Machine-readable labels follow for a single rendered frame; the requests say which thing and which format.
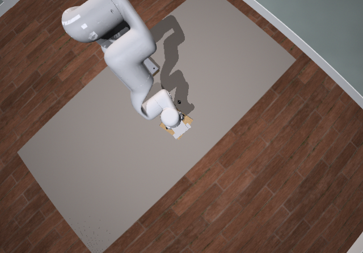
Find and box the tan square mat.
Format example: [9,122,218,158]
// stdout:
[160,113,193,135]

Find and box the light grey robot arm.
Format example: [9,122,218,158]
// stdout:
[62,0,191,139]

